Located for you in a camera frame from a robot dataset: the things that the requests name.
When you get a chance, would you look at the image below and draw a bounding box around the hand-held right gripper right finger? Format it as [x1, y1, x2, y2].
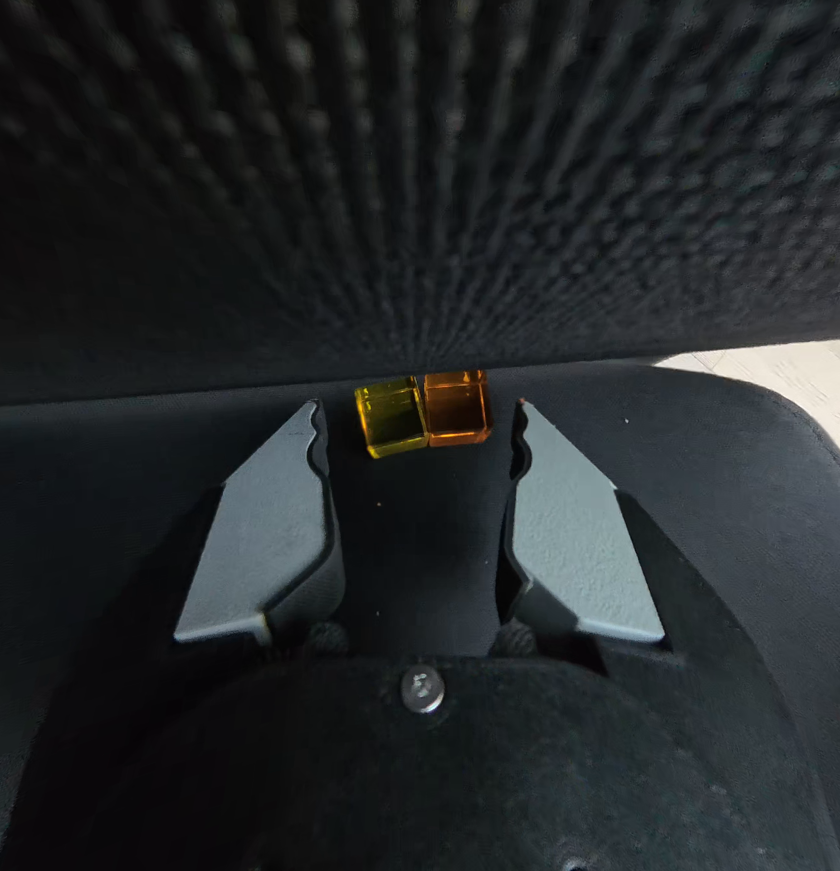
[496, 400, 667, 646]

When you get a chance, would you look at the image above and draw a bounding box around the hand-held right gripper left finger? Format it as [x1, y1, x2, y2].
[174, 399, 346, 646]

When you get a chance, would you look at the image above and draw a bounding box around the yellow transparent cube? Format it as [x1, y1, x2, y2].
[354, 378, 431, 459]

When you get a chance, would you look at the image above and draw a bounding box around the orange transparent cube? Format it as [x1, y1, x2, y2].
[423, 371, 494, 448]

